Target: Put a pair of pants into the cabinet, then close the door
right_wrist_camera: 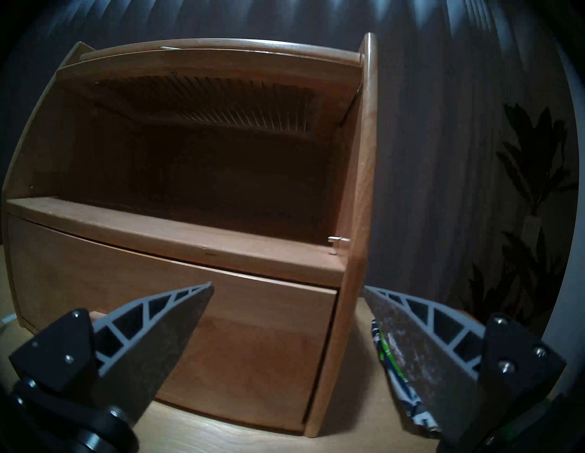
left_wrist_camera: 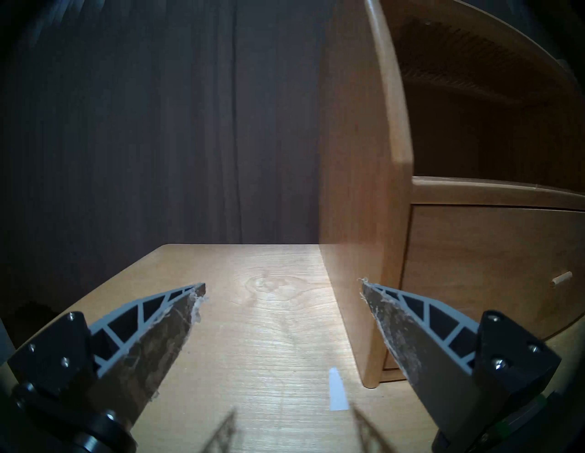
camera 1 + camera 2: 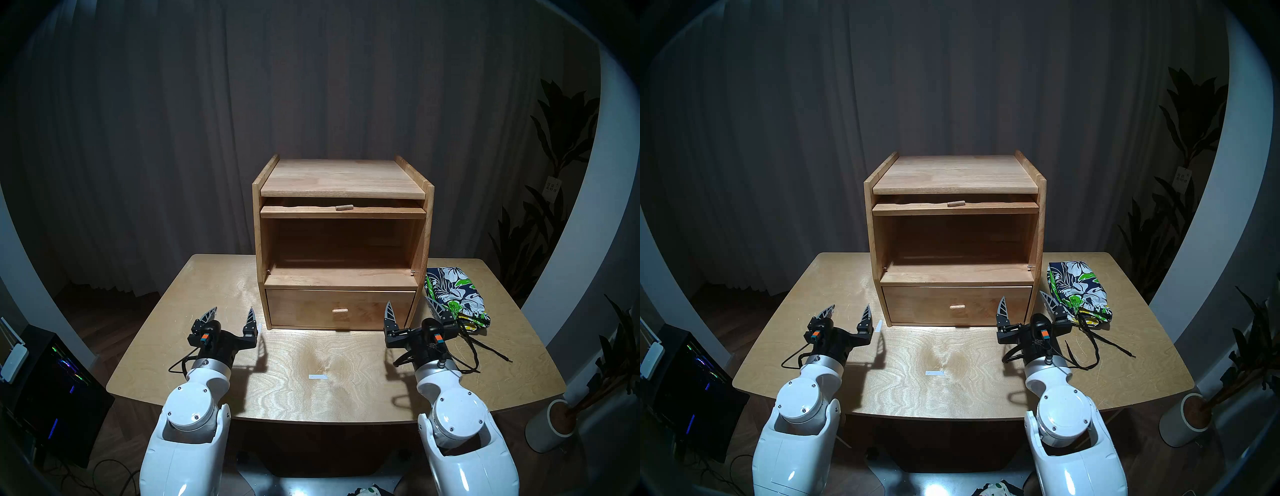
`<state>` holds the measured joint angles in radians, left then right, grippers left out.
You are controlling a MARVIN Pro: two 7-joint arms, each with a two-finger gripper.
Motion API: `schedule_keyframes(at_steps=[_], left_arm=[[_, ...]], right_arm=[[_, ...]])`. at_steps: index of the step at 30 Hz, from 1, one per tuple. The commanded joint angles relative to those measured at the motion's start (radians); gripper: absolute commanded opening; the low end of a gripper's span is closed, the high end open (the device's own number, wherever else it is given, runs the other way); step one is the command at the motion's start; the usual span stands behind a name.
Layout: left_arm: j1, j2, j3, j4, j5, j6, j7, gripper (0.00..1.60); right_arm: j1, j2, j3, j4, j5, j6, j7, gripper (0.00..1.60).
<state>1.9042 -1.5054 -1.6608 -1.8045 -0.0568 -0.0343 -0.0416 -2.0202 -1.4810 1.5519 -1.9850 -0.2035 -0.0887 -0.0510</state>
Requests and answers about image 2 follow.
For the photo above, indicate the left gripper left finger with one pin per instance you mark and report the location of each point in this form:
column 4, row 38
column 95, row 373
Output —
column 137, row 347

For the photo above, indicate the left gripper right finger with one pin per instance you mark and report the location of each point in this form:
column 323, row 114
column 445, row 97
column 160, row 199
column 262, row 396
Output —
column 438, row 356

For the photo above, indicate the deep wooden drawer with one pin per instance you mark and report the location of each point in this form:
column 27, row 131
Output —
column 480, row 255

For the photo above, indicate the small wooden drawer knob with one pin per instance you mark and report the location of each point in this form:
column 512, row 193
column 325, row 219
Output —
column 562, row 278

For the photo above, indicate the white tape strip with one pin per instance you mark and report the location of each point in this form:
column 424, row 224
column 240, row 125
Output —
column 338, row 392

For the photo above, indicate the wooden cabinet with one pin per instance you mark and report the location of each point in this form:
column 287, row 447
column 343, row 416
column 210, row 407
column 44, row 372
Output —
column 356, row 182

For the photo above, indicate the grey curtain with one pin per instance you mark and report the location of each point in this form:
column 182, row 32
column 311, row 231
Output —
column 160, row 128

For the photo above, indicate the shallow wooden pull-out tray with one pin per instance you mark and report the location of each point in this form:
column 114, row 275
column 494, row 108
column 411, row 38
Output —
column 457, row 59

